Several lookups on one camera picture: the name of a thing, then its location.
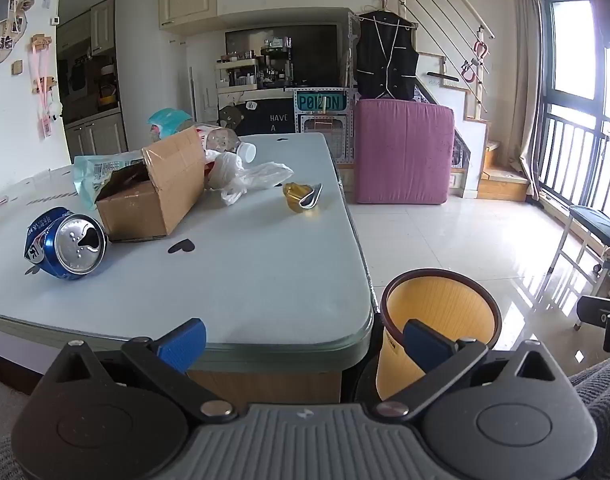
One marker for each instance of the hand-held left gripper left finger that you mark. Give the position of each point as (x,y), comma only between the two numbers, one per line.
(182,344)

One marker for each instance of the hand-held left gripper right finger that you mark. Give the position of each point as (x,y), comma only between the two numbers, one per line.
(425,351)

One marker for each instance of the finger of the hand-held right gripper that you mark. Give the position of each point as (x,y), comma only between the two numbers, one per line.
(592,310)

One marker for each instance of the yellow trash bin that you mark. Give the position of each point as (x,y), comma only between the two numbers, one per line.
(435,300)

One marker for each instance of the brown cardboard box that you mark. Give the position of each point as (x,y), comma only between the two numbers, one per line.
(155,195)

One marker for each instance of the crushed blue drink can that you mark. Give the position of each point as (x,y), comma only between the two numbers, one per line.
(65,245)

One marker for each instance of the white plastic bag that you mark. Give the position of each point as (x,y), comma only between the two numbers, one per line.
(235,172)

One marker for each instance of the gold foil wrapper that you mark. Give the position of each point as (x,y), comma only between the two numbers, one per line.
(295,195)

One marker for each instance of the green translucent snack bag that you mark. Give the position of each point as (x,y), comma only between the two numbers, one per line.
(92,172)

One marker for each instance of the clear plastic bottle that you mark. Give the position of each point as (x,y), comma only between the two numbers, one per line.
(222,140)

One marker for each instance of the teal packet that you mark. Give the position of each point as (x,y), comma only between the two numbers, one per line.
(167,120)

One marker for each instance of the black heart sticker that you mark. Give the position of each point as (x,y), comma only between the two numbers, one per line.
(181,246)

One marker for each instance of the wooden steps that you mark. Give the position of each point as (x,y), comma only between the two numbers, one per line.
(505,185)

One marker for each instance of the pink mattress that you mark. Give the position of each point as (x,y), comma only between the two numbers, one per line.
(402,152)

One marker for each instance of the white staircase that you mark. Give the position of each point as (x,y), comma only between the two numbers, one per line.
(472,150)

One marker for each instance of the window with black railing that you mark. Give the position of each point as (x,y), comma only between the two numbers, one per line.
(570,85)

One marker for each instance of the cream kitchen cabinets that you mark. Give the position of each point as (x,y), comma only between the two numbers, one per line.
(92,130)

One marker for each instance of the beige curtain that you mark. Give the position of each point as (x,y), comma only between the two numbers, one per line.
(527,85)

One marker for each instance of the white framed cabinet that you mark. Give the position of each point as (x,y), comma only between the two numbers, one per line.
(325,132)

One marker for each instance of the black chalkboard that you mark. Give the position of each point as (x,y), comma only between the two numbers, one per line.
(265,117)

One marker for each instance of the teal sign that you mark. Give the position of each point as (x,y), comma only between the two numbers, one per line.
(319,101)

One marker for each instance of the shelf rack with bottles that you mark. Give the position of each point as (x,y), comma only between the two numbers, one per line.
(255,72)

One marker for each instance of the black vest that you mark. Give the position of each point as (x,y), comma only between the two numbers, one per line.
(385,60)

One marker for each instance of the metal stair railing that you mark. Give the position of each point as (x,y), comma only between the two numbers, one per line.
(435,10)

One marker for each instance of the wooden wall hook with ribbons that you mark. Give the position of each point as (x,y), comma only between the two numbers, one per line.
(42,60)

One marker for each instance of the wall photo collage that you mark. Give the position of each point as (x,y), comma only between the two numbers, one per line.
(5,25)

